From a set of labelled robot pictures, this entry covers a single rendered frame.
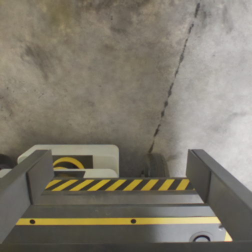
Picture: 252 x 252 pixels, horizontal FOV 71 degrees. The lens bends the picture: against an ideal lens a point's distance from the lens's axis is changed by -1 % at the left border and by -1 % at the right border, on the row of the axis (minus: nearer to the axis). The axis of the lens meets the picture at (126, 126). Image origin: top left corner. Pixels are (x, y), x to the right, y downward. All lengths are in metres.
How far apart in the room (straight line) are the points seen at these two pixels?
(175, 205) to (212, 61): 0.44
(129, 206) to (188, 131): 0.38
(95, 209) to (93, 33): 0.46
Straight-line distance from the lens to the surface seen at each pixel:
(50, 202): 0.32
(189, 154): 0.16
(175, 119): 0.59
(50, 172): 0.17
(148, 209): 0.31
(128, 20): 0.58
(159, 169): 0.48
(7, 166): 0.68
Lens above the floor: 0.56
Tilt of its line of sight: 75 degrees down
